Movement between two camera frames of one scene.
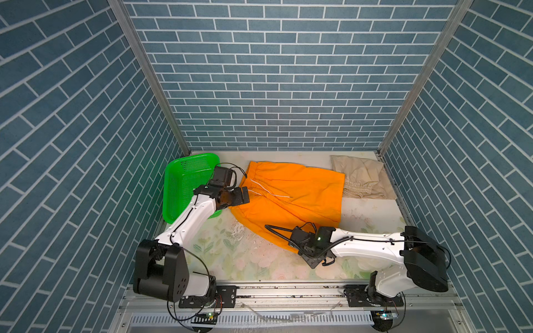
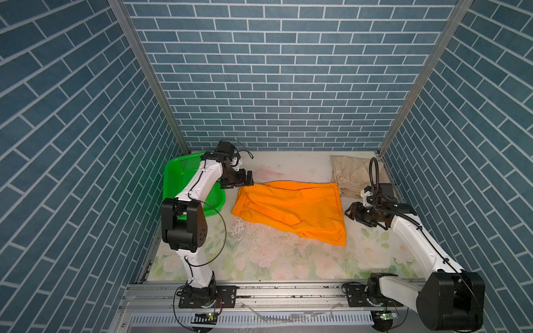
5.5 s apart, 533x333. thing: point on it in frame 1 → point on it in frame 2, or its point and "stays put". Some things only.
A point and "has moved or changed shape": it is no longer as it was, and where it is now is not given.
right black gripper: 309,261 → 355,211
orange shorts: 283,198 has moved or changed shape
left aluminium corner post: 129,26 stays put
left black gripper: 239,198 → 240,180
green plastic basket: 182,175 stays put
